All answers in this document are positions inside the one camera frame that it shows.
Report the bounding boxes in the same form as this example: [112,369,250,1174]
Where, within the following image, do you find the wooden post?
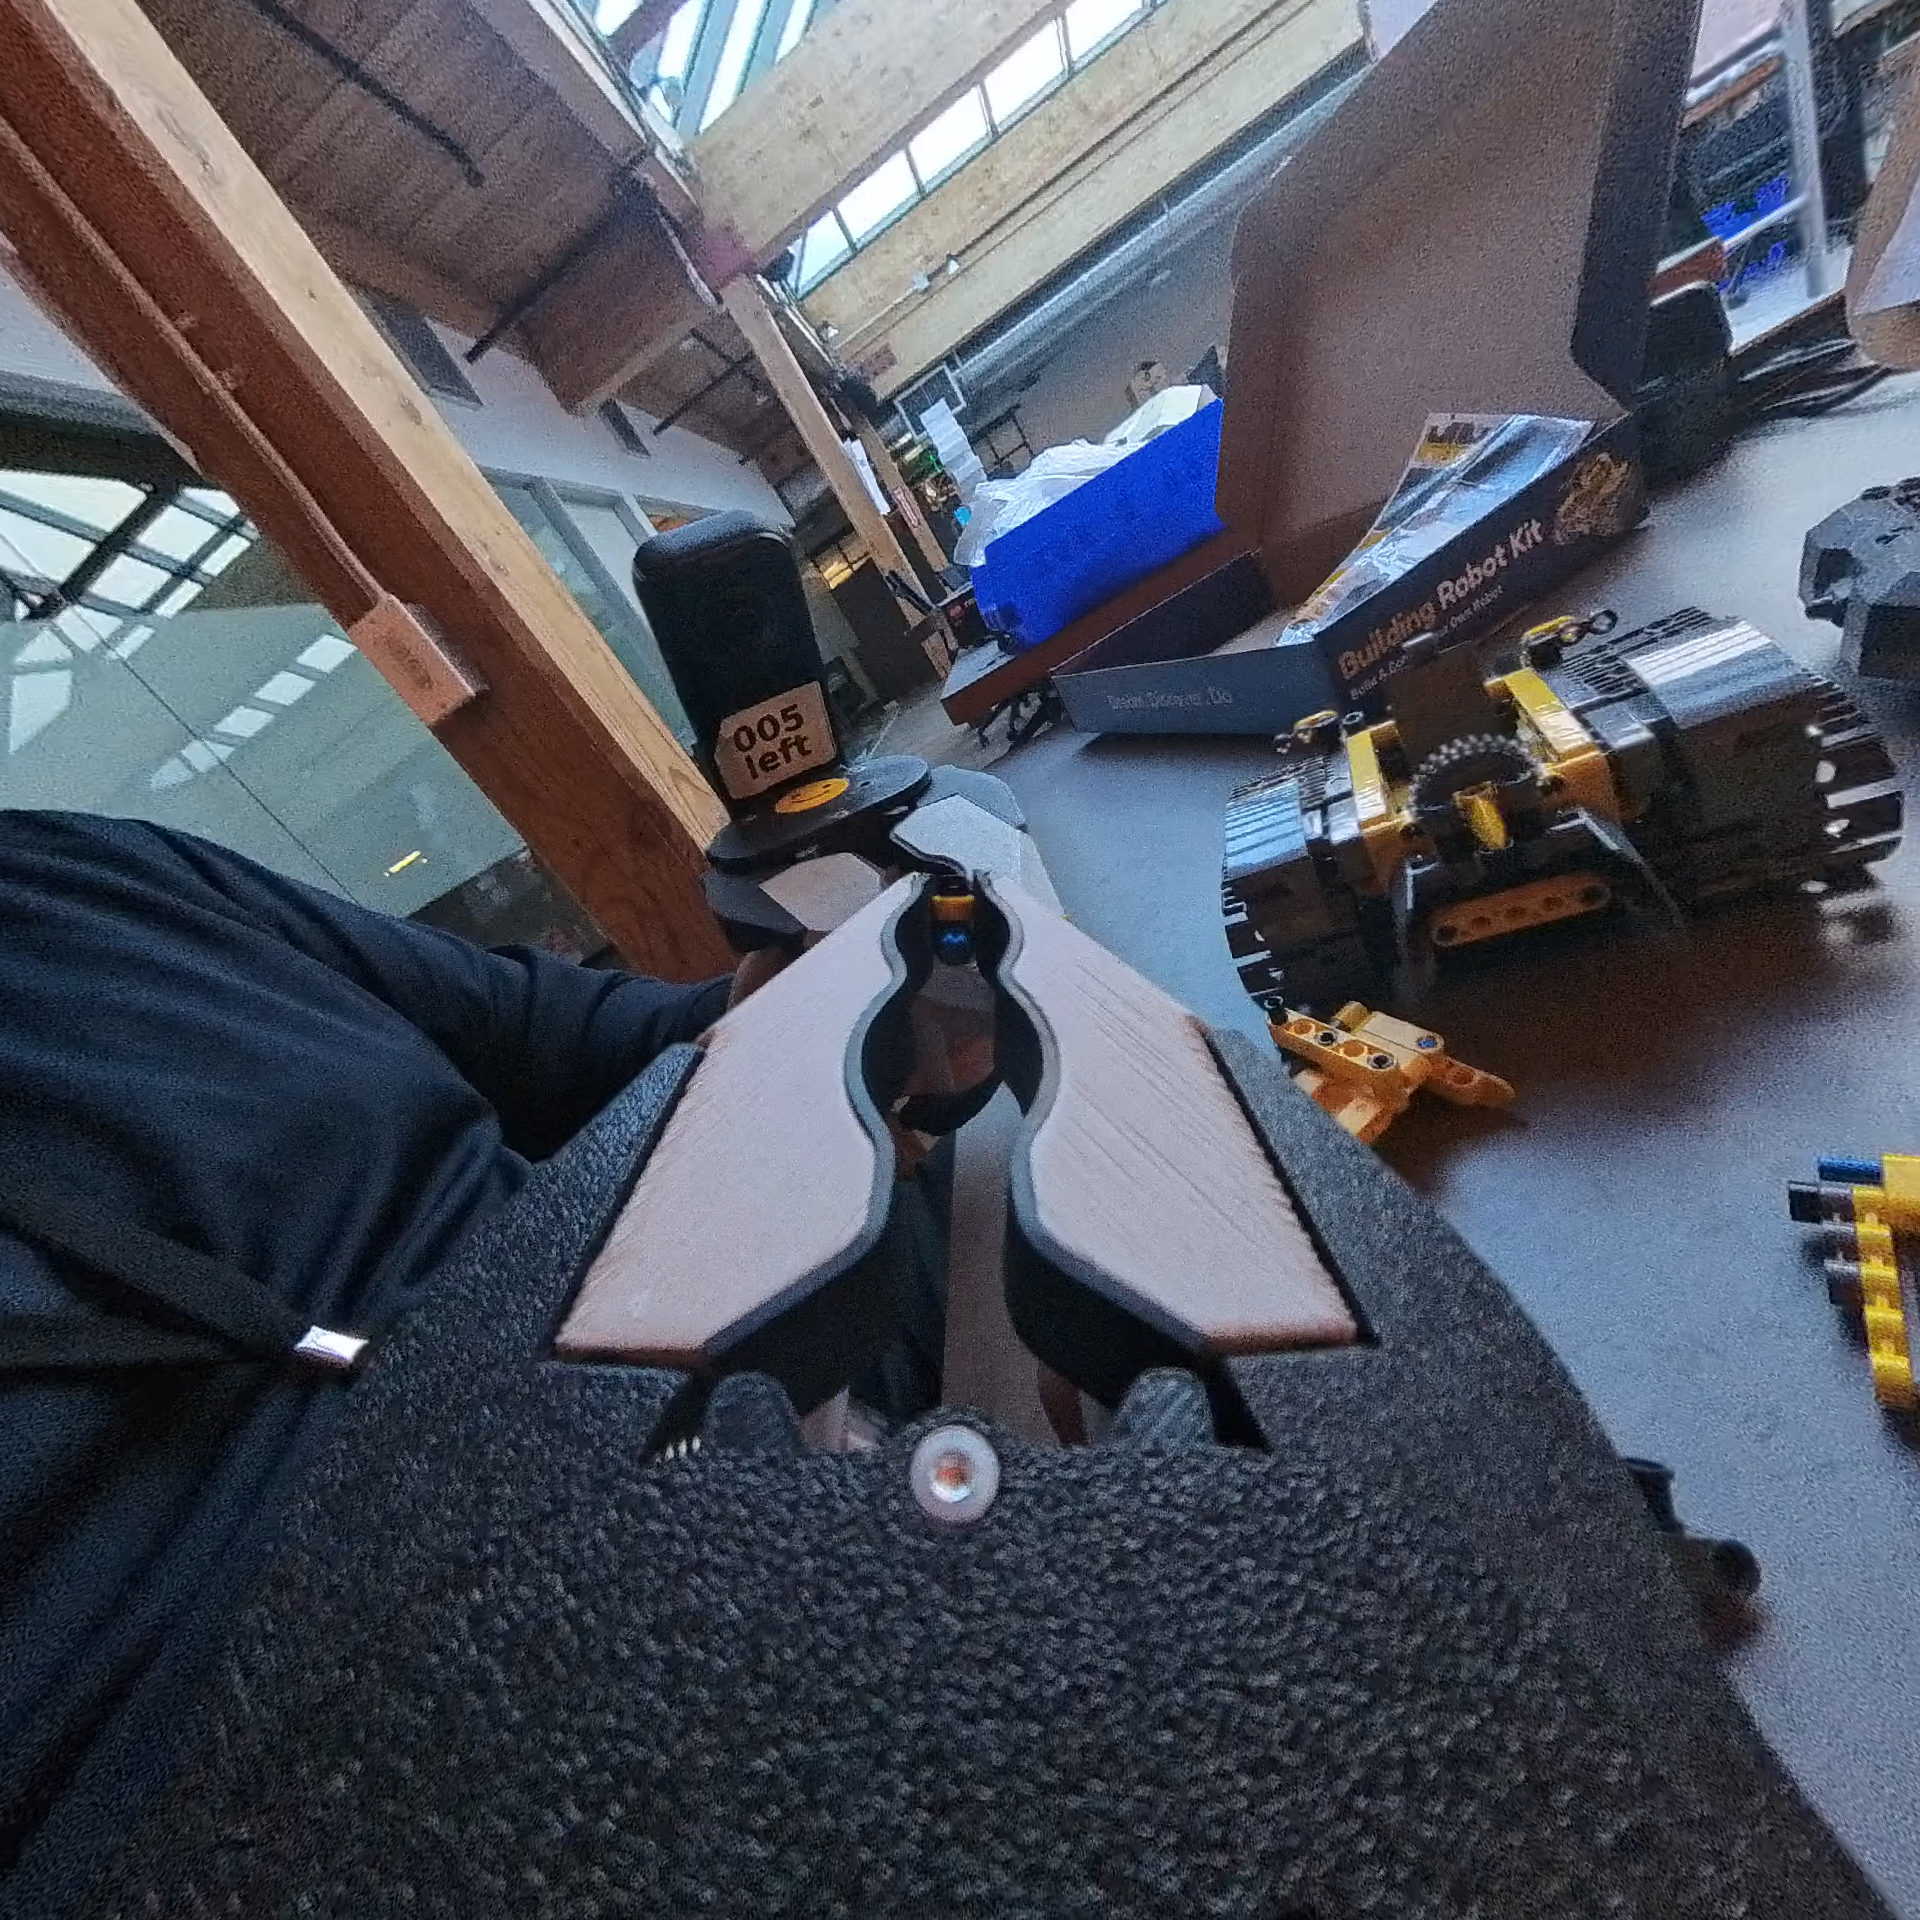
[0,0,741,985]

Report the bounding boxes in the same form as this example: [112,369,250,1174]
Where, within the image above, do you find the person's left hand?
[693,941,800,1051]

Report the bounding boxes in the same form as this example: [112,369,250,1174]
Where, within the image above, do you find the yellow black brick assembly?
[1265,1000,1521,1146]

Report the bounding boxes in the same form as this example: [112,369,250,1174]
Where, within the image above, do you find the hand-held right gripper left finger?
[556,874,928,1366]

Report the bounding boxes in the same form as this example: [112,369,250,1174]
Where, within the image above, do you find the grey desk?
[961,376,1920,1907]

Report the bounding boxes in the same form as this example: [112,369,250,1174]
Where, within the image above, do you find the robot kit cardboard box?
[1049,0,1707,740]

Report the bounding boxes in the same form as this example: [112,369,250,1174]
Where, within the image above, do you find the yellow brick beam with pins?
[1786,1152,1920,1414]

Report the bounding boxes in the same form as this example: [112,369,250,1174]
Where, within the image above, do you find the yellow black brick toy robot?
[1218,603,1906,1024]

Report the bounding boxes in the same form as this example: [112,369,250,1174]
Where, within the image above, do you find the large blue bin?
[968,394,1231,650]

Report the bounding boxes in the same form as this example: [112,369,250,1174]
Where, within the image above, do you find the person's left forearm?
[345,931,737,1164]

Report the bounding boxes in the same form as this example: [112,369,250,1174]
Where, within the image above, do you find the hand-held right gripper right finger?
[979,874,1364,1364]

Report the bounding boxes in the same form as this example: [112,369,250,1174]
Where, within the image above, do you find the grey tracked brick module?
[1796,477,1920,682]

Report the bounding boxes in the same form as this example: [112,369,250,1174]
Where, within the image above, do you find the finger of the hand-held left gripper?
[896,792,1072,923]
[754,854,914,952]

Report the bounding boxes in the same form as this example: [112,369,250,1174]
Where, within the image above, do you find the small black brick piece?
[1624,1456,1767,1609]

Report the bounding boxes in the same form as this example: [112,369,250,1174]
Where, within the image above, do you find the person's dark clothing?
[0,808,722,1787]

